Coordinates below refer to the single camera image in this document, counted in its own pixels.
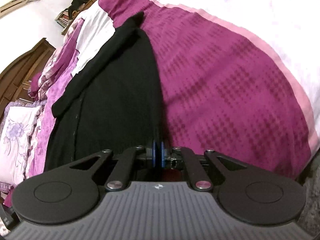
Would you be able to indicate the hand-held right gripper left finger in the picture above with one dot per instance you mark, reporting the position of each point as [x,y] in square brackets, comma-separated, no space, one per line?
[155,155]

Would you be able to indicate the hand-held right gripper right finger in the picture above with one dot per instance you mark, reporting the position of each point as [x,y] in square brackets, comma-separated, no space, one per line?
[163,155]

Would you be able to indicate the black knit cardigan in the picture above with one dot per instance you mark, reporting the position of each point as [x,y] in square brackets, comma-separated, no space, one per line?
[120,92]

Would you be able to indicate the pile of black clothes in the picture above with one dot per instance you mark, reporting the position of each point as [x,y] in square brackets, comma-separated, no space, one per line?
[82,1]

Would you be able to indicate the floral lilac pillow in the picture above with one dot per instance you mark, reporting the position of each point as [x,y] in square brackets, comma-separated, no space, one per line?
[17,135]

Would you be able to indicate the purple and white bedspread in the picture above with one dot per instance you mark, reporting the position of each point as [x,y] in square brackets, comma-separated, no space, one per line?
[225,80]

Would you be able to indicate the crumpled floral purple quilt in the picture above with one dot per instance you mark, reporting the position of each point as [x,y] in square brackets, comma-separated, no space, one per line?
[57,62]

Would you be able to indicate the carved wooden headboard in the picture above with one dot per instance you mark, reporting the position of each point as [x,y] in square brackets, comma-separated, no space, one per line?
[20,75]

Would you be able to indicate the grey fleece clothing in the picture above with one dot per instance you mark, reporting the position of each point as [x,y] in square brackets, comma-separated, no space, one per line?
[311,205]

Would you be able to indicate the row of books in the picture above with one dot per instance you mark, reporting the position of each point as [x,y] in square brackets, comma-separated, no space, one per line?
[63,17]

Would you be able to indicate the white wall-mounted unit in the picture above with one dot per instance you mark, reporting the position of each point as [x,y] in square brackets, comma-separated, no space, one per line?
[13,5]

